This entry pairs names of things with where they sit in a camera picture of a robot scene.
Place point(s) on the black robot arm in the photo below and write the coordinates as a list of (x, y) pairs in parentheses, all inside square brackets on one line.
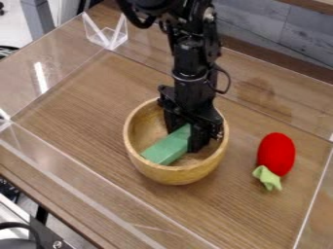
[(187, 22)]

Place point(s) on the clear acrylic corner bracket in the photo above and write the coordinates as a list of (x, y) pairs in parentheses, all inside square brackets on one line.
[(108, 38)]

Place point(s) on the brown wooden bowl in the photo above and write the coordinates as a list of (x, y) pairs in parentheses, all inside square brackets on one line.
[(175, 162)]

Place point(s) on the green rectangular block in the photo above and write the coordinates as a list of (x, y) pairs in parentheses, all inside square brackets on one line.
[(170, 148)]

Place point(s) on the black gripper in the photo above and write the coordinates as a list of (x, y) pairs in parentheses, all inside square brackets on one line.
[(187, 103)]

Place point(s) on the red plush strawberry toy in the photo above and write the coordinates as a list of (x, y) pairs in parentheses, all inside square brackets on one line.
[(274, 159)]

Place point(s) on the black table clamp mount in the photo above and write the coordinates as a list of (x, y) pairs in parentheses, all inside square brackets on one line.
[(39, 240)]

